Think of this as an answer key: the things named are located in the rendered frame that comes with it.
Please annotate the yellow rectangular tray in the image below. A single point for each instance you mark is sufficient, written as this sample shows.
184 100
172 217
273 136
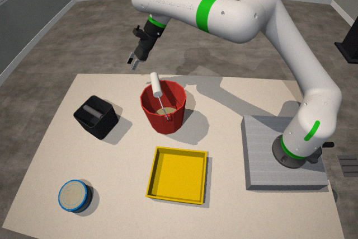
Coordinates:
177 175

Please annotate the red bucket with metal handle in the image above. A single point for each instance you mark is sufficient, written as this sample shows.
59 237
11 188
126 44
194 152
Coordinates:
164 104

